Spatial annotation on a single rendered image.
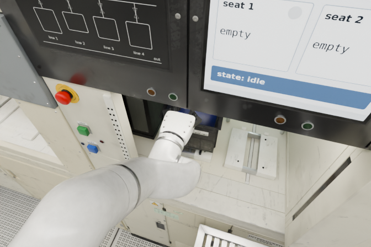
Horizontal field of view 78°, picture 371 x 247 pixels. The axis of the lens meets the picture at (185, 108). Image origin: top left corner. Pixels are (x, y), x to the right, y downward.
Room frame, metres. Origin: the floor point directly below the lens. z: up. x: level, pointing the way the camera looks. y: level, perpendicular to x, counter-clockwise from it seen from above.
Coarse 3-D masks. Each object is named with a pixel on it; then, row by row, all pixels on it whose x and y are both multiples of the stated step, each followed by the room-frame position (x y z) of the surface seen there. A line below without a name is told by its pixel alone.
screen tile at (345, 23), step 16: (320, 16) 0.29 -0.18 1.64; (336, 16) 0.29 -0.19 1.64; (352, 16) 0.28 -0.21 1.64; (368, 16) 0.28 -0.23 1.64; (320, 32) 0.29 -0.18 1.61; (336, 32) 0.29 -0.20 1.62; (352, 32) 0.28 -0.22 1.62; (368, 32) 0.28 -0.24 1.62; (304, 64) 0.29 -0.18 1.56; (320, 64) 0.29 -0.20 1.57; (336, 64) 0.28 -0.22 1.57; (352, 64) 0.28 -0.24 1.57; (368, 64) 0.27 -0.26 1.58; (352, 80) 0.27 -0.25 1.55; (368, 80) 0.27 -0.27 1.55
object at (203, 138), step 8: (216, 120) 0.60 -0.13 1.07; (200, 128) 0.54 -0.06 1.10; (208, 128) 0.53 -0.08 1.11; (216, 128) 0.52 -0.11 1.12; (192, 136) 0.55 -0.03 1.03; (200, 136) 0.54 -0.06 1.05; (208, 136) 0.53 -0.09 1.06; (216, 136) 0.58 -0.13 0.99; (192, 144) 0.55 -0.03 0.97; (200, 144) 0.54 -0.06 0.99; (208, 144) 0.53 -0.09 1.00; (200, 152) 0.55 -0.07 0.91
